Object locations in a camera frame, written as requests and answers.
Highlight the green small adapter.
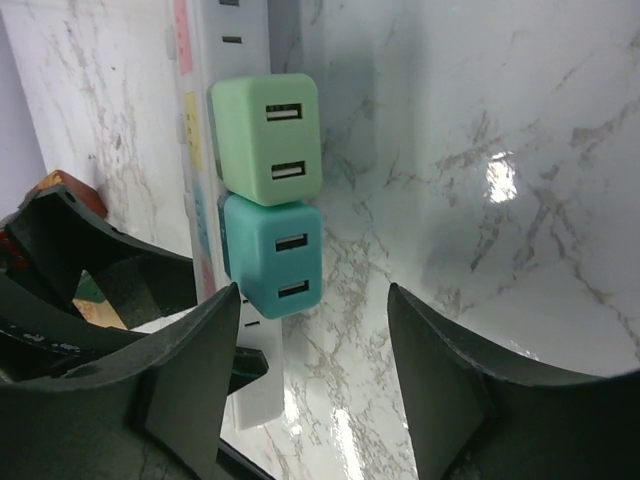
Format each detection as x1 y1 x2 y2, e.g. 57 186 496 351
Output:
208 73 323 206

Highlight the red cube plug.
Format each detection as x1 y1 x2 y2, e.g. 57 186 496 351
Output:
25 169 108 220

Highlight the white long power strip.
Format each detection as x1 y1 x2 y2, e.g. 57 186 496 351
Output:
166 0 284 430

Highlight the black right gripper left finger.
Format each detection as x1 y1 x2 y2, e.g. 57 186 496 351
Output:
1 285 241 479

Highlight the teal small adapter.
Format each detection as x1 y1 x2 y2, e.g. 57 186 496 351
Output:
217 193 323 319

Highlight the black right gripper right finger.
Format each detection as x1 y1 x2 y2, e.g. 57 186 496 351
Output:
387 284 639 479

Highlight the beige cube plug dragon print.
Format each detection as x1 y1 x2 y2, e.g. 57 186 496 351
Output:
73 299 127 330

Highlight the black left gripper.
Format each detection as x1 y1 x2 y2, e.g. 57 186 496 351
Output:
0 184 271 391

